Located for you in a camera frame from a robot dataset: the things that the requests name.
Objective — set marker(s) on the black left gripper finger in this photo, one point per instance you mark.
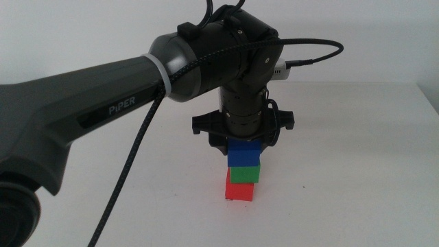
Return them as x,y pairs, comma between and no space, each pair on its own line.
267,142
217,144

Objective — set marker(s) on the blue cube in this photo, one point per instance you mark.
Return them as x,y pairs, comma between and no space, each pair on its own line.
243,154

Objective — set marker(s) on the green cube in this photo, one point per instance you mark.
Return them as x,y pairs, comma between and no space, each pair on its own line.
245,175

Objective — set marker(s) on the red cube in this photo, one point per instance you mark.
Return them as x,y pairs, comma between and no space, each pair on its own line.
239,192

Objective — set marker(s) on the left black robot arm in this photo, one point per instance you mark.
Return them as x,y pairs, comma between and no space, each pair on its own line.
68,103

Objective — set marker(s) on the white zip tie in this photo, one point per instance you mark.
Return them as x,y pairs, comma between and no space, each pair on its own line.
164,73

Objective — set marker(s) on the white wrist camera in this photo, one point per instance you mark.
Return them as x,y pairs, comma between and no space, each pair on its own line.
282,70

